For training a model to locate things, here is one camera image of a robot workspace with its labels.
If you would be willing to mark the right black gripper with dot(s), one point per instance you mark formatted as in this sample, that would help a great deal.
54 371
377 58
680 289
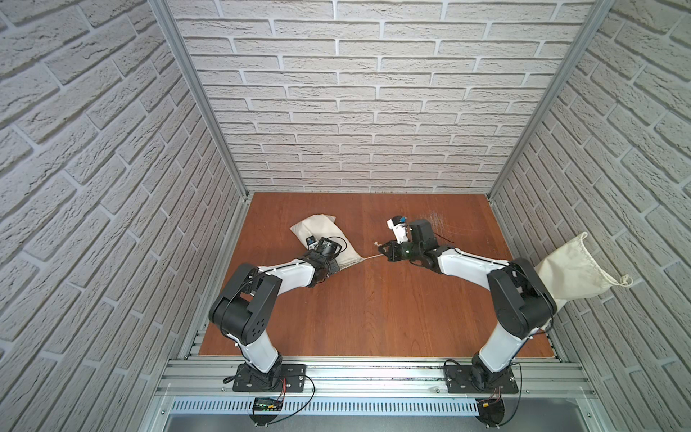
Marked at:
385 249

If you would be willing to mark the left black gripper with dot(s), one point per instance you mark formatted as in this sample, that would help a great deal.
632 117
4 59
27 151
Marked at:
332 265

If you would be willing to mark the cream cloth drawstring bag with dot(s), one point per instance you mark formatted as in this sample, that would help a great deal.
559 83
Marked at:
323 226

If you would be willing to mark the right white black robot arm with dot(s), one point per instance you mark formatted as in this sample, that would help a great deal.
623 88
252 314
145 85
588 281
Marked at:
521 301

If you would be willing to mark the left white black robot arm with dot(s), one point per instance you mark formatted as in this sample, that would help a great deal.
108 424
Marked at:
244 307

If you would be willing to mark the right round black controller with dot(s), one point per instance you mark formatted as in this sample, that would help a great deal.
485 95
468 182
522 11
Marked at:
491 412

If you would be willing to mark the white perforated vent strip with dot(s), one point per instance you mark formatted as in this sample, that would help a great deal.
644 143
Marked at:
323 406

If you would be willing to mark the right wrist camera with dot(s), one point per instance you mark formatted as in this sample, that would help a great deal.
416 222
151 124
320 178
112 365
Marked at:
398 225

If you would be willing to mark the left aluminium corner post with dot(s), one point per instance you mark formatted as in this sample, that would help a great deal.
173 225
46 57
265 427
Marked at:
176 42

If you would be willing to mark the aluminium corner post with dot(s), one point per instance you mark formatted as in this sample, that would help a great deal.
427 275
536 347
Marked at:
176 42
584 37

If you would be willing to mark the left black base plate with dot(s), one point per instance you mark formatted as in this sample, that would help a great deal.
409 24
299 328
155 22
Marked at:
248 379

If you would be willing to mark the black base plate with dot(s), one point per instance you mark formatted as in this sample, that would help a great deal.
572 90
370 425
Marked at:
248 379
459 380

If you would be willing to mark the left controller board with wires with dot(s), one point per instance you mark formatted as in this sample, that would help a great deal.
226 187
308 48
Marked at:
267 411

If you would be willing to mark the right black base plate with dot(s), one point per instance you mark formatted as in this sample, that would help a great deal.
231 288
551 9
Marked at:
459 380

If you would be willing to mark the cream cloth bag at wall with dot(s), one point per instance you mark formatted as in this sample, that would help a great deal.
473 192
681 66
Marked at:
571 273

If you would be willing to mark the aluminium front rail frame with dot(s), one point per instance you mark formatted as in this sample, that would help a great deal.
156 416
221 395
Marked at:
396 377

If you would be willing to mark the right aluminium corner post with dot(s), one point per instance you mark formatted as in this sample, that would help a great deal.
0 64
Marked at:
584 37

